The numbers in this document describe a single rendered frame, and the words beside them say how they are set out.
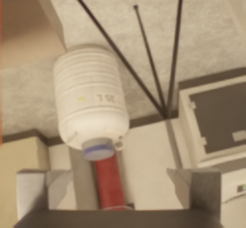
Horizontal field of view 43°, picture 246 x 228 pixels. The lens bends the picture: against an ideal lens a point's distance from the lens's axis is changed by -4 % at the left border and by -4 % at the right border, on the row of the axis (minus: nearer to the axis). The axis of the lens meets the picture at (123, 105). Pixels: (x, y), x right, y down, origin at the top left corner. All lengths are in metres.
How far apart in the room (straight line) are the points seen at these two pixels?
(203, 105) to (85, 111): 1.23
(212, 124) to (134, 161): 1.00
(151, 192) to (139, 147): 0.48
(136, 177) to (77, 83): 1.57
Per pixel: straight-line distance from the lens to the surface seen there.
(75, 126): 1.96
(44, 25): 0.97
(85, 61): 2.11
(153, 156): 3.37
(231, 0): 1.45
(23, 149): 3.33
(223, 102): 2.87
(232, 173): 2.72
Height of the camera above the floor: 1.34
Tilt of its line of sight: 25 degrees down
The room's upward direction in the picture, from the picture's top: 168 degrees clockwise
